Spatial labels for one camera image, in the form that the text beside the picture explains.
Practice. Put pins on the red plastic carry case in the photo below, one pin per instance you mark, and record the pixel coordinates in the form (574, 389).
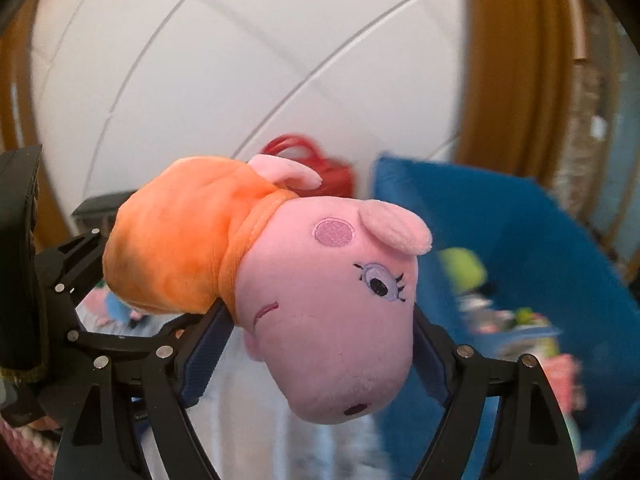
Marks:
(337, 176)

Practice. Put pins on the wooden door frame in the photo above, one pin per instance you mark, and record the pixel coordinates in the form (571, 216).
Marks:
(516, 99)

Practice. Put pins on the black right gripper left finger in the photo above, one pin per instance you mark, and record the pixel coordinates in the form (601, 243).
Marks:
(120, 385)

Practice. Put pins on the blue storage bin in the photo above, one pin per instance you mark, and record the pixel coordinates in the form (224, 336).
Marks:
(537, 257)

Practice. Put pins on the pink pig plush blue dress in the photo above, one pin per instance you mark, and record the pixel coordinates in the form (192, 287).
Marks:
(106, 308)

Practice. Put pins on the pink pig plush orange dress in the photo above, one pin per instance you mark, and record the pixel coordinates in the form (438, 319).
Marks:
(322, 287)

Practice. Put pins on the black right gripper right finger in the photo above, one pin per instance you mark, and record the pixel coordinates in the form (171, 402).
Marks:
(529, 440)

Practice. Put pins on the green white frog plush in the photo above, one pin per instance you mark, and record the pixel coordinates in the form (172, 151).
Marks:
(463, 268)

